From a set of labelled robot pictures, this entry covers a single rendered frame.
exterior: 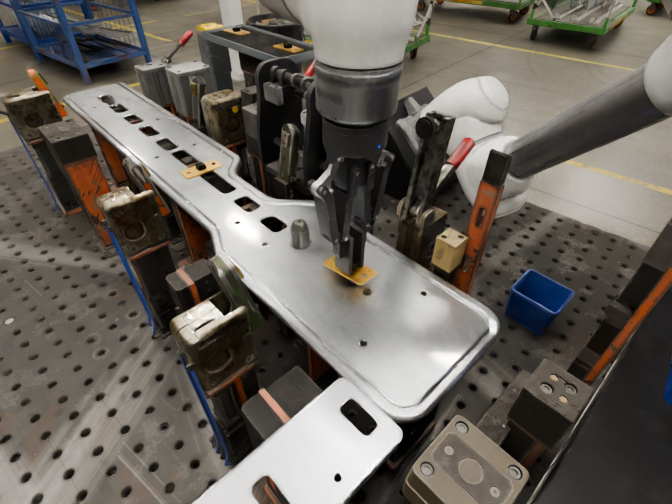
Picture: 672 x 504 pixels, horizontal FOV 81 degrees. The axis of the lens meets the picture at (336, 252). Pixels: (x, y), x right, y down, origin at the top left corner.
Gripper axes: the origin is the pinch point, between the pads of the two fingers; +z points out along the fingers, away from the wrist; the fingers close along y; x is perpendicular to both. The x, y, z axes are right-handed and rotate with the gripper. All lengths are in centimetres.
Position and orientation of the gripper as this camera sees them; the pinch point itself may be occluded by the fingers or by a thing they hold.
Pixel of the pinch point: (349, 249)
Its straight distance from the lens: 57.3
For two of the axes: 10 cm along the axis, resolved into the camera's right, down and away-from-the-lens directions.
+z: -0.1, 7.4, 6.7
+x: 6.8, 5.0, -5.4
